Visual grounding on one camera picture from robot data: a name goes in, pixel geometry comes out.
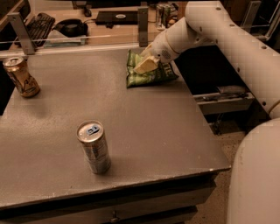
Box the right metal bracket post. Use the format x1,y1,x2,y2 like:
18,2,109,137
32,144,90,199
241,0,262,32

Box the cans on back desk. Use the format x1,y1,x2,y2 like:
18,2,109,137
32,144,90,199
155,3,179,31

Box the grey metal shelf rail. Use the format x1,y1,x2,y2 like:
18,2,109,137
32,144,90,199
194,85,255,115

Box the green jalapeno chip bag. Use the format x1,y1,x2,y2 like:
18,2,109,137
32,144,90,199
126,50,178,88

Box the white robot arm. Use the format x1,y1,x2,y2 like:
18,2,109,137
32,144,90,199
134,1,280,224

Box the silver redbull can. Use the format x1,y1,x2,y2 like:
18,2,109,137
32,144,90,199
76,120,111,174

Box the black laptop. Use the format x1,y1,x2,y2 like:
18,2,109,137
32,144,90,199
95,11,138,25

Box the left metal bracket post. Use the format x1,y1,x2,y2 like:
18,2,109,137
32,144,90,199
7,12,35,55

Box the middle metal bracket post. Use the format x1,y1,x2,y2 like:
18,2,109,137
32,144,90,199
137,6,148,47

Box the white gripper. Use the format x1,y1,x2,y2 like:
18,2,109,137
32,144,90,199
134,31,179,74

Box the black headphones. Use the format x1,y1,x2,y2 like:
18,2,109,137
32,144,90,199
54,18,88,38

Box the black keyboard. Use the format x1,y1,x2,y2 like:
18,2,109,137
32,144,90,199
25,12,55,47

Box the table drawer front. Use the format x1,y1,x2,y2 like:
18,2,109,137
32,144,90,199
1,183,215,224

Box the metal bracket post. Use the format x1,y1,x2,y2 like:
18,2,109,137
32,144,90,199
137,6,148,47
241,0,262,32
7,12,35,55

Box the gold beverage can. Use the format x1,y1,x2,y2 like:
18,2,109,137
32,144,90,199
3,57,40,98

